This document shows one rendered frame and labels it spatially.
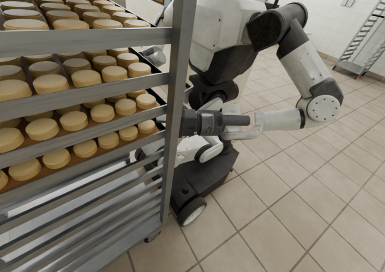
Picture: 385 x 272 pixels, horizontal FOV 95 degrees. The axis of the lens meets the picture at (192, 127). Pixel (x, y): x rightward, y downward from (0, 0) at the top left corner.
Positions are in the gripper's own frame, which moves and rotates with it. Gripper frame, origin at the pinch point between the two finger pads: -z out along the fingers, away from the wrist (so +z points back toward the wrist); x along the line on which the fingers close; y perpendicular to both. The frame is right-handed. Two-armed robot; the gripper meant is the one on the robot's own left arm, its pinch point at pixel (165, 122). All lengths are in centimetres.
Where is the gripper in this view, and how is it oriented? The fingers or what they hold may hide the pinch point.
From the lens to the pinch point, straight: 58.1
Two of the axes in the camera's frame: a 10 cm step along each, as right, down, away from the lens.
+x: 1.5, -7.4, -6.6
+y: 1.5, 6.7, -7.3
